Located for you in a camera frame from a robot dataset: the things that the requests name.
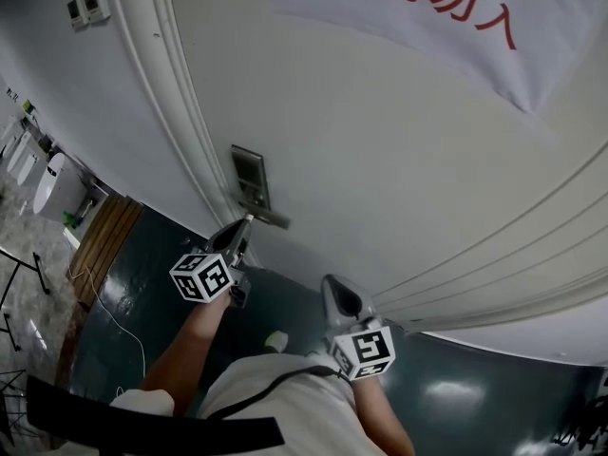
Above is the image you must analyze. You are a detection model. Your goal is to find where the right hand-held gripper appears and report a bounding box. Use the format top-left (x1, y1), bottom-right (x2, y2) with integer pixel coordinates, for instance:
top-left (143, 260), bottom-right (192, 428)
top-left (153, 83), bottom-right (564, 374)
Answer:
top-left (321, 274), bottom-right (397, 383)

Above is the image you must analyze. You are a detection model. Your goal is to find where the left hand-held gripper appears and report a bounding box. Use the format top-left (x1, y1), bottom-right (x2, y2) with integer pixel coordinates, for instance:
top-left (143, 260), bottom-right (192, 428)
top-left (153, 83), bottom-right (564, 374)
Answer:
top-left (169, 215), bottom-right (255, 310)

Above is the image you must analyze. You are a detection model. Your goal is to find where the person's left forearm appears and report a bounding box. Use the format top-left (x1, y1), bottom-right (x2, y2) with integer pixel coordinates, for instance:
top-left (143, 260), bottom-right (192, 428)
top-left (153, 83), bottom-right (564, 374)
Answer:
top-left (141, 292), bottom-right (235, 417)

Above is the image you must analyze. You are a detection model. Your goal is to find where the person's right forearm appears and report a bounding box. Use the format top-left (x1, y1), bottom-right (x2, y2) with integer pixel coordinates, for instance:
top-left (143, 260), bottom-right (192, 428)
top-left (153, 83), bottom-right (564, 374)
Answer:
top-left (350, 372), bottom-right (417, 456)

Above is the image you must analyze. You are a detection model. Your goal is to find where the metal door lock plate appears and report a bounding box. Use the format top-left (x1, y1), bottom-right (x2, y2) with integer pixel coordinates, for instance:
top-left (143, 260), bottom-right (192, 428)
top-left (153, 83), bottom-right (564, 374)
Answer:
top-left (231, 143), bottom-right (273, 213)

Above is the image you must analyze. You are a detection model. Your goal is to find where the person's white shoe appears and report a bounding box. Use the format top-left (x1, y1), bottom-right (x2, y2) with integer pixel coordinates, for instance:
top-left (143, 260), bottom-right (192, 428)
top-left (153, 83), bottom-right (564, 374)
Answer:
top-left (264, 330), bottom-right (290, 353)

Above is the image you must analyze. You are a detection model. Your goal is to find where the person's white shirt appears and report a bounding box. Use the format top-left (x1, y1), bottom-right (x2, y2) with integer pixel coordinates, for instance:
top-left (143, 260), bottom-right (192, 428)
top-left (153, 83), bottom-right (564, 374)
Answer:
top-left (108, 351), bottom-right (389, 456)

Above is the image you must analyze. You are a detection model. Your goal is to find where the brown wooden slatted board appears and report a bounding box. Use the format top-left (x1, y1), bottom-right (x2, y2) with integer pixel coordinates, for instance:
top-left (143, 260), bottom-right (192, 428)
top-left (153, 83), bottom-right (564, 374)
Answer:
top-left (68, 195), bottom-right (145, 311)

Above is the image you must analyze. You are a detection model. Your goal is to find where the white toilet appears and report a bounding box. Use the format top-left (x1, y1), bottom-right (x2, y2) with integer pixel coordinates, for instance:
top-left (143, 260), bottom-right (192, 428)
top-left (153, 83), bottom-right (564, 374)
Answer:
top-left (16, 152), bottom-right (40, 187)
top-left (6, 133), bottom-right (30, 173)
top-left (32, 152), bottom-right (87, 222)

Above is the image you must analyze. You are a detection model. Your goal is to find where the black metal stand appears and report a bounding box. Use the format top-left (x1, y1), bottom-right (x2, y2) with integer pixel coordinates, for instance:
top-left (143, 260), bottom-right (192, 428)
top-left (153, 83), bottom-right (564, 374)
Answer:
top-left (0, 370), bottom-right (29, 447)
top-left (0, 248), bottom-right (51, 296)

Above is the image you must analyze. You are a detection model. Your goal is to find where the dark bushy object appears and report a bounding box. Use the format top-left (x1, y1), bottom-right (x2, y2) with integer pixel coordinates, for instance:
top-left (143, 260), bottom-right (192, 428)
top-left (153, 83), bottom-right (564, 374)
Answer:
top-left (550, 372), bottom-right (608, 456)

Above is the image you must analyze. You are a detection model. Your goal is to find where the white paper sign red print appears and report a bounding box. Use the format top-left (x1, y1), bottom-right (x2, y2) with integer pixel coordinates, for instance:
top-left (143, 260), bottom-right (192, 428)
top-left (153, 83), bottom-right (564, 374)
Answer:
top-left (270, 0), bottom-right (608, 119)

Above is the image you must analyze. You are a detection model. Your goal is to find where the black cable on shirt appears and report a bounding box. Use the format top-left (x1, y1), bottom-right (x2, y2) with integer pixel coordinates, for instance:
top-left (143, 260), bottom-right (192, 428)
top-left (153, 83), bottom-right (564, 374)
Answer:
top-left (207, 364), bottom-right (353, 420)

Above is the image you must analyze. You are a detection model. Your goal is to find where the thin white floor cable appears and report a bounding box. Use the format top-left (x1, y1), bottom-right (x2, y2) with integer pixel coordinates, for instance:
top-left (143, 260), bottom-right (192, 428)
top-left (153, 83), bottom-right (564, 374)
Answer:
top-left (70, 266), bottom-right (146, 396)

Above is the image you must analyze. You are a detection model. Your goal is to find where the black shoulder strap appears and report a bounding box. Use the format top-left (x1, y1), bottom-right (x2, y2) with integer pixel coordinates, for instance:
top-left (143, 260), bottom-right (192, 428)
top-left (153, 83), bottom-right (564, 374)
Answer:
top-left (26, 374), bottom-right (286, 456)

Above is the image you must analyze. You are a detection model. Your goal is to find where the white wall control panel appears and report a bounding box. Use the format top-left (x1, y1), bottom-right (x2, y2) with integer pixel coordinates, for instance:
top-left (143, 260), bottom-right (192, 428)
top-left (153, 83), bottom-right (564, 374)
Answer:
top-left (79, 0), bottom-right (112, 23)
top-left (66, 0), bottom-right (89, 30)

